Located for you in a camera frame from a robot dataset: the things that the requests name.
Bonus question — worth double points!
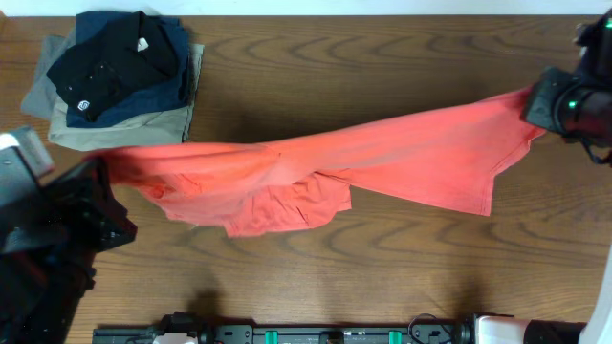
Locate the grey folded garment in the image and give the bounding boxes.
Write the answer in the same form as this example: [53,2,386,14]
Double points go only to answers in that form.
[20,28,76,120]

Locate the black folded polo shirt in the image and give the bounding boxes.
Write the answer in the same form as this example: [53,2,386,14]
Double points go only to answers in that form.
[47,11,179,122]

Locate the red soccer t-shirt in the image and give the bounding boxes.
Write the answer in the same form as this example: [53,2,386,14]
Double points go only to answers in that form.
[99,90,541,237]

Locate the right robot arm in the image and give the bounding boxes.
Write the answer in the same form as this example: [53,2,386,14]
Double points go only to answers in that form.
[443,11,611,344]

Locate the khaki folded garment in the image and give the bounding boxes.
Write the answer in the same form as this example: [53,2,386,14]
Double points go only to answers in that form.
[47,44,205,151]

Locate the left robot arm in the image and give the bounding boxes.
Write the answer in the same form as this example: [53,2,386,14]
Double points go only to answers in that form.
[1,159,138,343]

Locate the navy folded shirt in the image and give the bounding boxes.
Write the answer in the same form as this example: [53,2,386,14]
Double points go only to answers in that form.
[66,16,191,128]

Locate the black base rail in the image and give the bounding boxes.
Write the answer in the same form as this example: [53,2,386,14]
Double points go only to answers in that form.
[92,312,587,344]

